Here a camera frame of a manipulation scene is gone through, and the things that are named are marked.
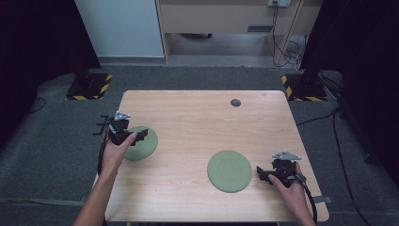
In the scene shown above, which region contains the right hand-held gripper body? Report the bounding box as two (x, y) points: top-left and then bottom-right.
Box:
(270, 151), (302, 188)

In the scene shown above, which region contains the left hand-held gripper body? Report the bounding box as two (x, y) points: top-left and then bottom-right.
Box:
(106, 110), (136, 147)

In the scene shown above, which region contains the green round plate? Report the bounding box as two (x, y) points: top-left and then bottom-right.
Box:
(123, 125), (159, 162)
(206, 150), (253, 194)

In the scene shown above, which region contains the person's left hand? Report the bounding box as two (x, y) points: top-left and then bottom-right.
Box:
(99, 131), (138, 178)

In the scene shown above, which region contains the person's right hand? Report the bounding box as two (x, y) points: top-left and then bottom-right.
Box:
(267, 162), (312, 220)

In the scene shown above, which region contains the black stand base striped tape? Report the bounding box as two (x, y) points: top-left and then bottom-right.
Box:
(65, 73), (114, 102)
(280, 73), (327, 103)

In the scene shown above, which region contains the white panel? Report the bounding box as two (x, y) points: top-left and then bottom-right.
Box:
(74, 0), (166, 58)

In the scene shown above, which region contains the black curtain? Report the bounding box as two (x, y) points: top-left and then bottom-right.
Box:
(299, 0), (399, 187)
(0, 0), (103, 145)

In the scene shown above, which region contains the light wooden desk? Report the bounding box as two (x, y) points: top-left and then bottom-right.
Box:
(155, 0), (324, 66)

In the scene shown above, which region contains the grey power strip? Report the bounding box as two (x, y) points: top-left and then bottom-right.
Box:
(266, 0), (292, 8)

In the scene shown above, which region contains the left hand-held gripper black cable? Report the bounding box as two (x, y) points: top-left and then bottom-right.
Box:
(97, 123), (111, 176)

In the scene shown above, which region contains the hand-held gripper black cable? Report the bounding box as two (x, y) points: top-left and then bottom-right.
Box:
(295, 173), (318, 224)
(97, 123), (111, 176)

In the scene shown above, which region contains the right hand-held gripper black cable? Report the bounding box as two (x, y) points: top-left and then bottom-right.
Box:
(295, 173), (318, 224)

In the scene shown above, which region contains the long black floor cable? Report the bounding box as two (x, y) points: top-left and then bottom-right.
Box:
(295, 106), (366, 226)

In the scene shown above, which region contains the thin black floor cable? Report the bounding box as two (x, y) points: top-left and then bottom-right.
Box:
(21, 96), (47, 121)

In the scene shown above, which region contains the white cable bundle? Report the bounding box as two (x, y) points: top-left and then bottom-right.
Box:
(285, 35), (309, 73)

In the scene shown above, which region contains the black power cable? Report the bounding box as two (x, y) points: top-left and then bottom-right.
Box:
(271, 1), (295, 68)

